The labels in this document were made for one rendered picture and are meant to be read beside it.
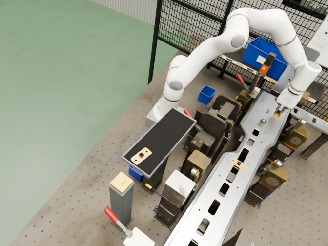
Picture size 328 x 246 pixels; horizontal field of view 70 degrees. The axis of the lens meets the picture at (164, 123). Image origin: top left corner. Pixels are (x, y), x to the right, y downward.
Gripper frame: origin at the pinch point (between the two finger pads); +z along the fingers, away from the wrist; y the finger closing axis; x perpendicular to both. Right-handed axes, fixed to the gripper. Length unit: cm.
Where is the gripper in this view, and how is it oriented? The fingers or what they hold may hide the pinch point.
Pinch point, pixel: (280, 109)
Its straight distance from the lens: 154.6
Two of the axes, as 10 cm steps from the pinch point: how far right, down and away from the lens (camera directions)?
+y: 8.1, 5.1, -2.8
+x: 5.7, -5.8, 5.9
